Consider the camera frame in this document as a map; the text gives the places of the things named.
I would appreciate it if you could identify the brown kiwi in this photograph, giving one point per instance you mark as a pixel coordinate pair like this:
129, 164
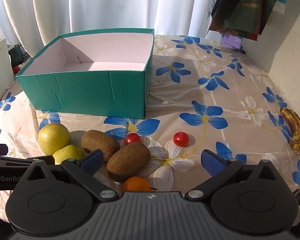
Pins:
100, 141
127, 161

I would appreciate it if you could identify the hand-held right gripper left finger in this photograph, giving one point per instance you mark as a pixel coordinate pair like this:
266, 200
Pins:
92, 161

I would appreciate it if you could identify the dark green container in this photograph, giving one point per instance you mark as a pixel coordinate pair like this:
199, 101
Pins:
16, 53

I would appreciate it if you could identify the red capped bottle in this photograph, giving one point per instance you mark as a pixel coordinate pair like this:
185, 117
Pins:
16, 69

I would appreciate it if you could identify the yellow apple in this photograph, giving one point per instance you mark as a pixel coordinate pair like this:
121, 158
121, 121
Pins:
52, 137

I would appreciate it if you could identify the orange mandarin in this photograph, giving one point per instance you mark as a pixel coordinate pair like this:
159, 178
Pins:
136, 183

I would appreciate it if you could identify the dark green hanging bag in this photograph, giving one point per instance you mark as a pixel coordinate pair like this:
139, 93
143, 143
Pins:
250, 7

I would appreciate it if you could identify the teal cardboard box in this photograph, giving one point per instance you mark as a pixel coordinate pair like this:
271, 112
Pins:
90, 92

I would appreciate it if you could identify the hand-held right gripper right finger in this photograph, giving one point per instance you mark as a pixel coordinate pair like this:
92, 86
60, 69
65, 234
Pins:
211, 163

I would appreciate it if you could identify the yellow-green pear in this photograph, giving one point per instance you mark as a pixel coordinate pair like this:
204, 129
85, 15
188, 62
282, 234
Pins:
67, 152

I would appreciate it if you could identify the overripe banana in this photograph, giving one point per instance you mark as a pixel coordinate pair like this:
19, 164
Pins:
293, 122

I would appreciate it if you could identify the purple paper box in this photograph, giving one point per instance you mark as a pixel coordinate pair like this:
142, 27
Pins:
231, 40

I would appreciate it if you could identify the brown patterned bag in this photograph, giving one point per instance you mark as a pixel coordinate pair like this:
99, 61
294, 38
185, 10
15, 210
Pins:
230, 28

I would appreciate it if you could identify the white curtain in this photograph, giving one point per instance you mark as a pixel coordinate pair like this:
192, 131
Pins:
102, 5

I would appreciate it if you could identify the blue floral tablecloth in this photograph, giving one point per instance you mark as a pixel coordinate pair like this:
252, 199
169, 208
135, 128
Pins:
215, 92

